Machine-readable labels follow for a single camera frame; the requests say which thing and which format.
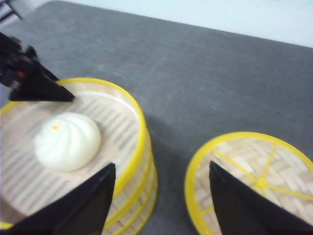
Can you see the woven bamboo steamer lid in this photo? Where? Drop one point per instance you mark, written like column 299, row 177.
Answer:
column 272, row 167

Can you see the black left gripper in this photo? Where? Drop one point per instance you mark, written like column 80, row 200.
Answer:
column 21, row 71

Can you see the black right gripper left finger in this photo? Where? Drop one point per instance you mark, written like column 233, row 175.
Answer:
column 83, row 211

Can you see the bottom bamboo steamer basket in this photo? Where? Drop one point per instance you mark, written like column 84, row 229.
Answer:
column 134, row 218

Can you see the white steamer liner paper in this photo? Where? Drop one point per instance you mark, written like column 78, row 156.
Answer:
column 26, row 185

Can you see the large white swirl bun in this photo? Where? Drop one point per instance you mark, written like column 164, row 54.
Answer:
column 67, row 142

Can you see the steamer basket with single bun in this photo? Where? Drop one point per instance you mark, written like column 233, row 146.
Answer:
column 75, row 85

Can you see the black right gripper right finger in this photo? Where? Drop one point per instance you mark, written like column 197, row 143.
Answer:
column 242, row 211

